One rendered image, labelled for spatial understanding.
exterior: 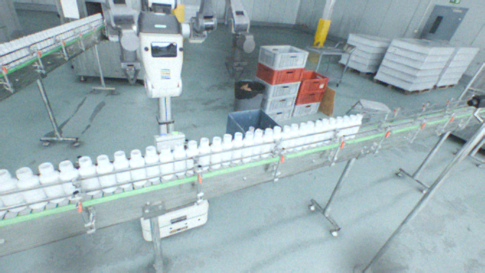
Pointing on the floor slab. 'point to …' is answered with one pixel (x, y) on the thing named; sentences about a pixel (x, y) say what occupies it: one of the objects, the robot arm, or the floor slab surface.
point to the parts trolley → (329, 60)
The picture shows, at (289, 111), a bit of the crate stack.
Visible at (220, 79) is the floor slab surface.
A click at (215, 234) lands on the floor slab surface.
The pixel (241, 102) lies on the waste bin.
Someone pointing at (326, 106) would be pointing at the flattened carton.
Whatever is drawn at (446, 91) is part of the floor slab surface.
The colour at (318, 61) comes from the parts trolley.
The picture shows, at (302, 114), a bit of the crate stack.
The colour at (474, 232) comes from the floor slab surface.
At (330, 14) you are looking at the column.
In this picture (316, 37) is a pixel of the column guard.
